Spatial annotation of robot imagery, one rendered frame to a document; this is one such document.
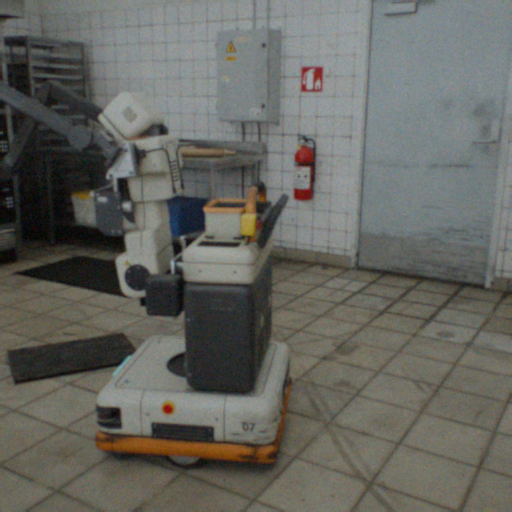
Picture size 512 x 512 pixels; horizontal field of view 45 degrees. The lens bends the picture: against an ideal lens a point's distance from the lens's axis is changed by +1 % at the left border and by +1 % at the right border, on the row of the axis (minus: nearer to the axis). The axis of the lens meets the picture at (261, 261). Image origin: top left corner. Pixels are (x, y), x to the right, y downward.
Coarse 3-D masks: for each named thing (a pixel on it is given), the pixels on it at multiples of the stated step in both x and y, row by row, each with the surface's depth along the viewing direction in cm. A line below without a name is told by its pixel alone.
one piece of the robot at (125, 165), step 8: (128, 144) 203; (120, 152) 204; (128, 152) 204; (120, 160) 204; (128, 160) 204; (112, 168) 205; (120, 168) 205; (128, 168) 205; (136, 168) 207; (112, 176) 206; (120, 176) 206
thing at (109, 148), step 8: (104, 136) 204; (96, 144) 204; (104, 144) 203; (112, 144) 203; (120, 144) 204; (96, 152) 207; (104, 152) 203; (112, 152) 201; (104, 160) 206; (112, 160) 202
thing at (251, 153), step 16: (208, 144) 538; (224, 144) 530; (240, 144) 522; (256, 144) 514; (48, 160) 551; (96, 160) 518; (192, 160) 464; (208, 160) 459; (224, 160) 466; (240, 160) 485; (256, 160) 509; (48, 176) 553; (96, 176) 606; (256, 176) 515; (48, 192) 556; (48, 208) 560; (48, 224) 564; (64, 224) 559; (80, 224) 550; (176, 240) 496
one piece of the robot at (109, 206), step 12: (120, 180) 224; (96, 192) 220; (108, 192) 219; (120, 192) 219; (96, 204) 221; (108, 204) 221; (120, 204) 220; (132, 204) 222; (96, 216) 222; (108, 216) 222; (120, 216) 221; (132, 216) 247; (108, 228) 223; (120, 228) 222
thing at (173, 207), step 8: (168, 200) 527; (176, 200) 528; (184, 200) 529; (192, 200) 529; (200, 200) 528; (168, 208) 503; (176, 208) 500; (184, 208) 507; (192, 208) 517; (200, 208) 528; (176, 216) 503; (184, 216) 509; (192, 216) 520; (200, 216) 530; (176, 224) 505; (184, 224) 512; (192, 224) 522; (200, 224) 533; (176, 232) 507; (184, 232) 514
